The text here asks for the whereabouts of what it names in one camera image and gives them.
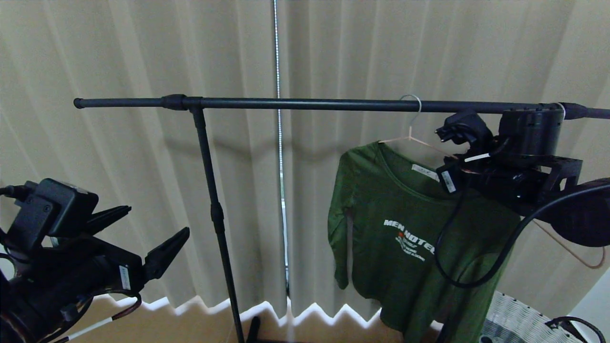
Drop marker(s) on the green printed shirt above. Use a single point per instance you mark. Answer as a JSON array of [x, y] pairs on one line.
[[381, 267]]

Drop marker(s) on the beige curtain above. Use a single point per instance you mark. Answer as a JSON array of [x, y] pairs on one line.
[[119, 57]]

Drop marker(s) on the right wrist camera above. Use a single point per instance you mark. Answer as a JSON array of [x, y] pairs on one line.
[[464, 128]]

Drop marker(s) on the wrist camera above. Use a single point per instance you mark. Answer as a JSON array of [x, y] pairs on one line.
[[464, 128], [52, 209]]

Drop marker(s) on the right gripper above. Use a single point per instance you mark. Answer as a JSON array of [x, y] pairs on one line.
[[500, 183]]

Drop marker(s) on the pink clothes hanger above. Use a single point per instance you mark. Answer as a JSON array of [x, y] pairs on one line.
[[572, 252], [411, 133]]

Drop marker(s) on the white laundry basket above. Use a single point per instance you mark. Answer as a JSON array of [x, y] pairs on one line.
[[514, 324]]

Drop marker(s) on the black clothes rack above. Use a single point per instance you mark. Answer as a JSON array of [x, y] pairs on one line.
[[286, 103]]

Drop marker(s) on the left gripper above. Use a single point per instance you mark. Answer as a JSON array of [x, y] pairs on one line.
[[86, 271]]

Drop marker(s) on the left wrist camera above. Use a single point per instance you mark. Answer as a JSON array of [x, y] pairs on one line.
[[52, 209]]

